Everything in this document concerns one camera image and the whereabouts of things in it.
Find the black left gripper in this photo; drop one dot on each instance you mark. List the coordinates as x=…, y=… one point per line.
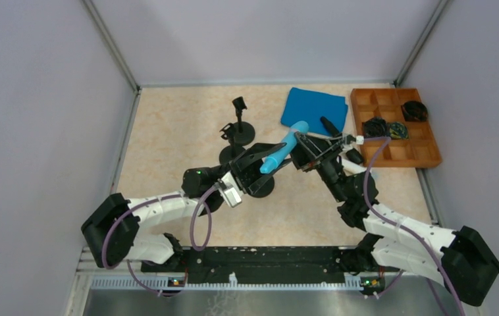
x=237, y=172

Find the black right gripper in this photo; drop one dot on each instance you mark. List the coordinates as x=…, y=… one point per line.
x=315, y=156

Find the blue toy microphone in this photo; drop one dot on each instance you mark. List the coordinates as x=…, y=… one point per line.
x=273, y=160

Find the black mic stand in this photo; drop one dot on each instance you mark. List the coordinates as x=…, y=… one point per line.
x=232, y=150
x=244, y=132
x=262, y=187

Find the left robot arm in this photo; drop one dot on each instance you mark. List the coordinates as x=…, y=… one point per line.
x=116, y=230

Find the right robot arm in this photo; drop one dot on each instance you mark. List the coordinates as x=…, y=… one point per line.
x=460, y=260

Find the black toy microphone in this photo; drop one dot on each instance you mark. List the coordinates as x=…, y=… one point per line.
x=352, y=154

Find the white toy microphone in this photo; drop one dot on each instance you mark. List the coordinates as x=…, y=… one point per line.
x=351, y=168

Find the blue folded cloth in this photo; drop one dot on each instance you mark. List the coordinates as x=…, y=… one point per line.
x=310, y=106

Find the wooden compartment tray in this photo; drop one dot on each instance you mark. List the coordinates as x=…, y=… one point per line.
x=398, y=114

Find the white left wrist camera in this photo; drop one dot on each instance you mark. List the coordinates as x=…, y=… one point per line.
x=231, y=193

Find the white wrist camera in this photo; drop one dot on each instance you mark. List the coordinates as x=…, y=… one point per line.
x=231, y=193
x=348, y=140

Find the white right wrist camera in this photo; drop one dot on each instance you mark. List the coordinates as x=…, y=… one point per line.
x=348, y=140

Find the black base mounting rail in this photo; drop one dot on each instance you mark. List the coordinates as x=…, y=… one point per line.
x=268, y=265

